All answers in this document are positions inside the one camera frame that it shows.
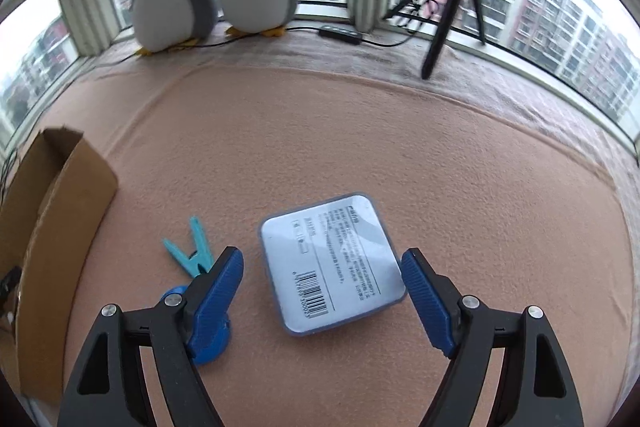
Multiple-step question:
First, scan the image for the teal clothespin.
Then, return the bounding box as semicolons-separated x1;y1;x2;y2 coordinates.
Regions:
162;217;217;279

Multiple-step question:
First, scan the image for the pink felt blanket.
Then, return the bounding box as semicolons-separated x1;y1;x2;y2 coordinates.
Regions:
0;27;640;427

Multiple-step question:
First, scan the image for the black tripod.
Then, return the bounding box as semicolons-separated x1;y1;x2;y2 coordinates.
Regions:
382;0;501;80

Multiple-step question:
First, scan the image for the black cable inline controller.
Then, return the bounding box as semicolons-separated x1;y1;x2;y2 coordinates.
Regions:
319;25;363;44

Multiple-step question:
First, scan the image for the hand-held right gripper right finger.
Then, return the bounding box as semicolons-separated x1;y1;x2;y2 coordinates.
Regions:
401;248;584;427

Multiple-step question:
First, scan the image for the light blue plastic case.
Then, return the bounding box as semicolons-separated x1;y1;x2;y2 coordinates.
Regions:
257;192;407;338

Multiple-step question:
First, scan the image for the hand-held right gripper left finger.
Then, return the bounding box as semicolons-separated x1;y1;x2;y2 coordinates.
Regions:
57;246;245;427

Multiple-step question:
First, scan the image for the thin black ring light cable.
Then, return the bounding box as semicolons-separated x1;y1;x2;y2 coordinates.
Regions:
285;26;431;48

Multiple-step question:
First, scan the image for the brown cardboard box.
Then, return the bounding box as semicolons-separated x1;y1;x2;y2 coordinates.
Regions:
0;127;120;408

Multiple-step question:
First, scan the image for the blue plastic object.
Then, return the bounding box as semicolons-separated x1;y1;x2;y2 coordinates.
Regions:
160;286;234;367

